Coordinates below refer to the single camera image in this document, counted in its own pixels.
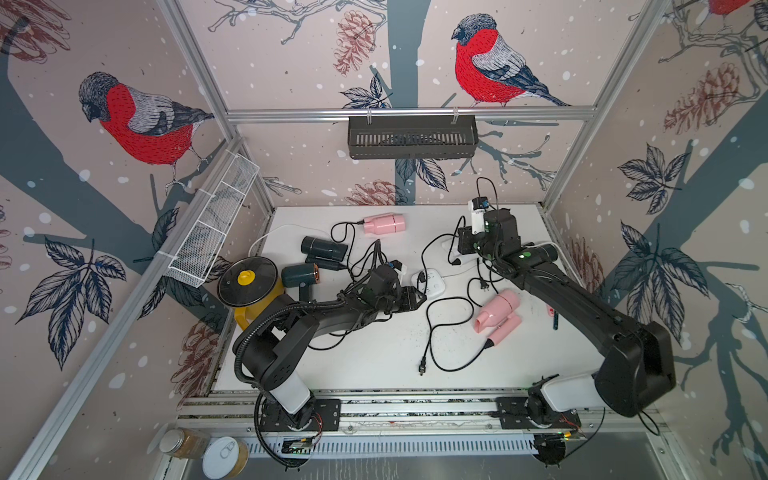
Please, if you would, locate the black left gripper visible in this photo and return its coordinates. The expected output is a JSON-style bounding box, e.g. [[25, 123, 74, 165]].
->
[[375, 285, 429, 314]]

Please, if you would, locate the white power strip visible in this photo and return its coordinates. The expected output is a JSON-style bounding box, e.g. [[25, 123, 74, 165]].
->
[[411, 268, 446, 300]]

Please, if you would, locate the black cord of small dryer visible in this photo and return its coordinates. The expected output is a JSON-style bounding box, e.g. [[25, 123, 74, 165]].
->
[[347, 239, 400, 283]]

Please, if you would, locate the black cord of long dryer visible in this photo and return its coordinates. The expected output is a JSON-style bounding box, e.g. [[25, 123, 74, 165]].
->
[[305, 329, 361, 354]]

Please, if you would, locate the black cord of pink dryer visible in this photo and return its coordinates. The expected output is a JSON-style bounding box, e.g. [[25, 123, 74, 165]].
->
[[329, 220, 367, 265]]

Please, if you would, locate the white folding hair dryer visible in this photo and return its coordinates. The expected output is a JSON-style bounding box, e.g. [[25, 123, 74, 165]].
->
[[441, 240, 464, 266]]

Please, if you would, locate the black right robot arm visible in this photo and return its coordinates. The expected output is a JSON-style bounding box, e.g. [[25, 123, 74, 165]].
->
[[458, 208, 676, 425]]

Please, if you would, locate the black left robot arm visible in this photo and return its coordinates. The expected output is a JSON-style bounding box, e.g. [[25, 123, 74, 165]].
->
[[232, 262, 427, 417]]

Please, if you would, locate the dark green folding hair dryer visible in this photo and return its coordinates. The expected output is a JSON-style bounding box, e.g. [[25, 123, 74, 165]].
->
[[527, 243, 559, 264]]

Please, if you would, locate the pink folding hair dryer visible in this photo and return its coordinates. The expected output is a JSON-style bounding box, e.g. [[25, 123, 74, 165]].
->
[[363, 213, 406, 235]]

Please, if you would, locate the dark green small hair dryer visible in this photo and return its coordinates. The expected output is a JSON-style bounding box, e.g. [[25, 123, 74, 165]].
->
[[300, 236, 348, 271]]

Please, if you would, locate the green copper long hair dryer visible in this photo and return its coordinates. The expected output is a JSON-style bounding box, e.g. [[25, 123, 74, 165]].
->
[[281, 263, 320, 302]]

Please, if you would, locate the yellow pot with glass lid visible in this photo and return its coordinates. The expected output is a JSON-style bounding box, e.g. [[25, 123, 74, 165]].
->
[[217, 256, 285, 331]]

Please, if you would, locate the white lidded tin can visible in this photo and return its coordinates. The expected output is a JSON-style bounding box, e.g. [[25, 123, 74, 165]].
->
[[202, 437, 249, 480]]

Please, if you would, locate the glass jar with lid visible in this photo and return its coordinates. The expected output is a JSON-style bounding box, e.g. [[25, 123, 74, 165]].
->
[[158, 428, 210, 459]]

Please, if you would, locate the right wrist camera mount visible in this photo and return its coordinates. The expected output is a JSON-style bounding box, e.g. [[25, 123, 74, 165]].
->
[[468, 196, 489, 235]]

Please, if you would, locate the black hanging wall basket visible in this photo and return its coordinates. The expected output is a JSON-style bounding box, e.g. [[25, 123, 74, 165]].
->
[[347, 115, 479, 160]]

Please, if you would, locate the white wire basket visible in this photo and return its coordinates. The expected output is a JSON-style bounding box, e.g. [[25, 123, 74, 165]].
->
[[164, 149, 259, 288]]

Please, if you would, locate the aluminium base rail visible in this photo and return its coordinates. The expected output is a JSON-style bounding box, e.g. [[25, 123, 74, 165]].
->
[[177, 389, 668, 460]]

